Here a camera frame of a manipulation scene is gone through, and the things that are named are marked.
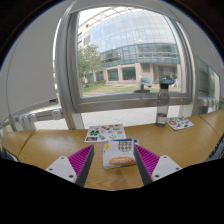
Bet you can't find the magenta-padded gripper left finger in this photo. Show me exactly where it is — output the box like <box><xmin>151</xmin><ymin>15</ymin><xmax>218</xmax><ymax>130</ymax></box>
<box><xmin>45</xmin><ymin>144</ymin><xmax>96</xmax><ymax>187</ymax></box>

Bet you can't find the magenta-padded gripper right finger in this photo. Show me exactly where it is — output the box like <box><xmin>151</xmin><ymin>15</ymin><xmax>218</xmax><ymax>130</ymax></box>
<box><xmin>132</xmin><ymin>144</ymin><xmax>183</xmax><ymax>186</ymax></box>

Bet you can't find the small colourful sticker sheet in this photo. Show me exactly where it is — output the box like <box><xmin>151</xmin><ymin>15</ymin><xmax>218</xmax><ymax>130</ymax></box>
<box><xmin>166</xmin><ymin>116</ymin><xmax>195</xmax><ymax>132</ymax></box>

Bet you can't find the large colourful sticker sheet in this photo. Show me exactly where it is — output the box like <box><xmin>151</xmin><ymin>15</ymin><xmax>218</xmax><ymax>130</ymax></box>
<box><xmin>84</xmin><ymin>123</ymin><xmax>128</xmax><ymax>144</ymax></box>

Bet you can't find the clear water bottle black cap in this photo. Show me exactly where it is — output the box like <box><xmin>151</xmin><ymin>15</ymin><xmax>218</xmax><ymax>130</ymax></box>
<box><xmin>155</xmin><ymin>82</ymin><xmax>171</xmax><ymax>128</ymax></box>

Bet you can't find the green tree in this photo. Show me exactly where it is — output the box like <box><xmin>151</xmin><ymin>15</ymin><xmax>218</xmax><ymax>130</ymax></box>
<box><xmin>78</xmin><ymin>43</ymin><xmax>103</xmax><ymax>82</ymax></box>

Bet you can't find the glass-fronted building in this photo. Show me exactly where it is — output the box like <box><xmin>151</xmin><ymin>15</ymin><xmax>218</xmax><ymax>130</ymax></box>
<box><xmin>78</xmin><ymin>6</ymin><xmax>183</xmax><ymax>84</ymax></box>

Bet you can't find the white power socket rail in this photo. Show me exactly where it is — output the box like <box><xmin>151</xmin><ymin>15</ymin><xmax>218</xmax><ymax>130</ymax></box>
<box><xmin>0</xmin><ymin>108</ymin><xmax>64</xmax><ymax>133</ymax></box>
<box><xmin>196</xmin><ymin>95</ymin><xmax>224</xmax><ymax>112</ymax></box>

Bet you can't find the grey window frame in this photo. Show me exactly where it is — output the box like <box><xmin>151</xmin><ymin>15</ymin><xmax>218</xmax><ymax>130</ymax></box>
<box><xmin>54</xmin><ymin>0</ymin><xmax>198</xmax><ymax>131</ymax></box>

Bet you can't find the dark window handle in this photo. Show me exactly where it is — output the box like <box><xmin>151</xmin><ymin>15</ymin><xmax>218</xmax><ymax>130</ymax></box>
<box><xmin>133</xmin><ymin>83</ymin><xmax>152</xmax><ymax>94</ymax></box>

